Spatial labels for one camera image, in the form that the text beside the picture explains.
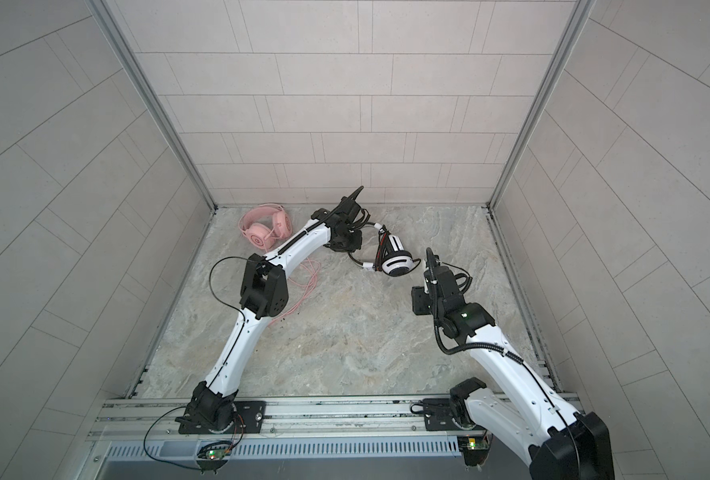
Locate black headphone cable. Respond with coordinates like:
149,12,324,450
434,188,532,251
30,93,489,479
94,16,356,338
374,230,422,277

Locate white black headphones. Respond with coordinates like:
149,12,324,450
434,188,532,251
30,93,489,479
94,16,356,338
348,222,421,277

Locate pink headphone cable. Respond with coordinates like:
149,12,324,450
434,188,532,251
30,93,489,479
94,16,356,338
270,259,323,325

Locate pink headphones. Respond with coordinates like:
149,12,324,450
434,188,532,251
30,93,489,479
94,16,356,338
238,203,293,251

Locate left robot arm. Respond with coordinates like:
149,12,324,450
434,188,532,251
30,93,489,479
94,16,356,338
175,187,370,434

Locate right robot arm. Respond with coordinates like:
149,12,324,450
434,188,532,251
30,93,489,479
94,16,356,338
411,255,615,479

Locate right controller circuit board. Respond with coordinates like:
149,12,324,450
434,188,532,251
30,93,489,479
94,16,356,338
457,436,491,469

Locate controller circuit board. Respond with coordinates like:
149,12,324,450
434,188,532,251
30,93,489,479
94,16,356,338
197,441,233,461
457,436,491,469

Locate left controller circuit board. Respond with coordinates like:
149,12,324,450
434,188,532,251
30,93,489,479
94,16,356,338
197,441,233,461

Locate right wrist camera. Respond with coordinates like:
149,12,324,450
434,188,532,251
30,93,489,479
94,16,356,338
424,247,439,284

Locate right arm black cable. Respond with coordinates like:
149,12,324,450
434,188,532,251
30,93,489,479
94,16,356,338
429,281,581,480

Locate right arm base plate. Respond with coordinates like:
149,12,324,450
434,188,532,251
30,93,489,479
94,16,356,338
417,398,475,431

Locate white slotted cable duct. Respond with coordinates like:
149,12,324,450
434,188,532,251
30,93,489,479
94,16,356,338
107,435,461,463

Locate aluminium mounting rail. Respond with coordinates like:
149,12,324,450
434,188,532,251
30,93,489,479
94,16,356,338
87,394,463,441

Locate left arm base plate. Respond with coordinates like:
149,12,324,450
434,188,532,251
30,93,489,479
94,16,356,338
175,400,267,435

